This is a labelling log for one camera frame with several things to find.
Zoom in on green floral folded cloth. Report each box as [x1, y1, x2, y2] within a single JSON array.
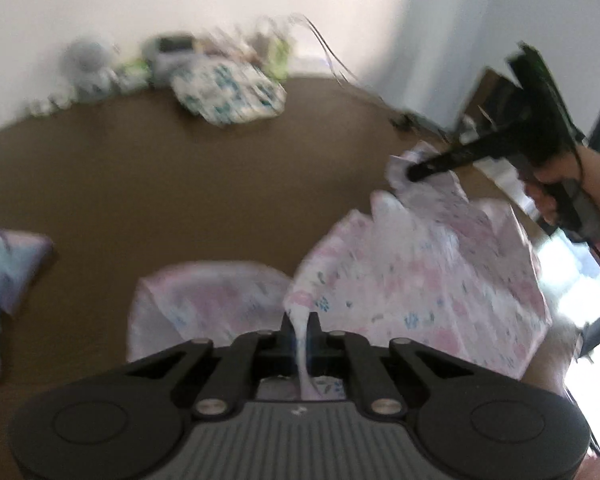
[[171, 58, 287, 127]]

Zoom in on white round-head robot toy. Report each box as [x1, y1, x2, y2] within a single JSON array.
[[61, 36, 118, 103]]

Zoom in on pink floral white garment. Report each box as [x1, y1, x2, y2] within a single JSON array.
[[126, 143, 552, 379]]

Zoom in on green liquid bottle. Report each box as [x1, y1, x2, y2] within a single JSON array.
[[264, 36, 291, 81]]

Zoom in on grey box stack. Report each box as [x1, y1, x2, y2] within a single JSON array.
[[142, 32, 196, 88]]

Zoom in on person's right hand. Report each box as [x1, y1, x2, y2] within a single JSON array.
[[518, 145, 600, 263]]

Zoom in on white charging cables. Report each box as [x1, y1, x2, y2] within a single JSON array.
[[291, 12, 406, 116]]

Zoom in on dark wooden chair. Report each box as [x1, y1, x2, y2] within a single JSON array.
[[455, 68, 528, 159]]

